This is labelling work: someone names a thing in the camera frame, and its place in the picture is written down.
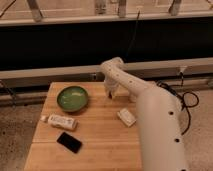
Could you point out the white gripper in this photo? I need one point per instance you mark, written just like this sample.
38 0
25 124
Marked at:
111 86

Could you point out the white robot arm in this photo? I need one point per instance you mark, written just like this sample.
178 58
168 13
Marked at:
157 110

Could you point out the green bowl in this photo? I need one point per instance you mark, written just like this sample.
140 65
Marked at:
72 98

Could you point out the white tube bottle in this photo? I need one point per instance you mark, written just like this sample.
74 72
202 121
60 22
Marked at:
59 121

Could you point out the black smartphone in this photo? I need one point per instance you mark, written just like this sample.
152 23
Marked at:
69 142

